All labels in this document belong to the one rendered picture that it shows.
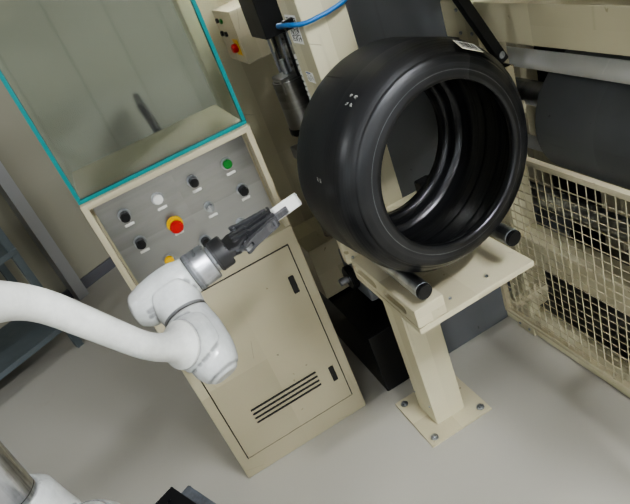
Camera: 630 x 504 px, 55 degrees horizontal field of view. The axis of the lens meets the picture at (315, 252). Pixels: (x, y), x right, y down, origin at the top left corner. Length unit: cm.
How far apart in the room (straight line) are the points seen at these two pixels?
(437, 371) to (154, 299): 121
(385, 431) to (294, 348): 50
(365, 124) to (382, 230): 24
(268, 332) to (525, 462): 98
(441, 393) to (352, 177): 120
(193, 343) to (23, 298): 33
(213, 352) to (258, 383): 101
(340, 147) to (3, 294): 70
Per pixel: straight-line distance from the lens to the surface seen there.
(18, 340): 396
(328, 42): 162
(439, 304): 155
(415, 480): 227
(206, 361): 125
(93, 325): 116
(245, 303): 206
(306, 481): 241
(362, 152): 128
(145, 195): 190
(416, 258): 144
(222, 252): 133
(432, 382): 224
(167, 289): 132
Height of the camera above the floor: 181
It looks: 30 degrees down
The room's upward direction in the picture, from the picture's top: 22 degrees counter-clockwise
